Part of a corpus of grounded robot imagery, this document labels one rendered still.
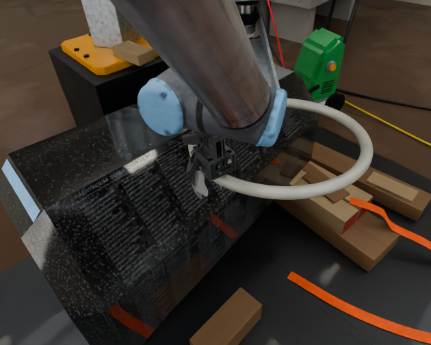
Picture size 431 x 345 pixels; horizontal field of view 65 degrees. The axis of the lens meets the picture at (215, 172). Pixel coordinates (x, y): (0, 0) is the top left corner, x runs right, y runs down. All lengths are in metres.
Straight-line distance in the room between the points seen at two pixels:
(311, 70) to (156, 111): 2.09
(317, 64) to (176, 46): 2.28
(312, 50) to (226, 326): 1.89
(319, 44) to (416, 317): 1.75
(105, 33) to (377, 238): 1.69
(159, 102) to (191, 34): 0.27
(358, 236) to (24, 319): 1.58
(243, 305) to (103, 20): 1.49
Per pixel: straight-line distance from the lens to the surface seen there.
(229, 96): 0.38
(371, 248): 1.76
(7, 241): 2.18
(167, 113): 0.54
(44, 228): 1.03
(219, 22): 0.29
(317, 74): 2.56
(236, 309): 1.47
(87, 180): 1.04
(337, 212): 1.72
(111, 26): 1.90
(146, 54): 1.71
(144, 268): 1.05
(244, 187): 0.75
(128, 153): 1.10
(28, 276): 1.95
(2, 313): 1.90
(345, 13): 4.82
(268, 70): 1.27
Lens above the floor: 1.46
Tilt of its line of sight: 42 degrees down
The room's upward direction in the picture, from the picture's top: 3 degrees counter-clockwise
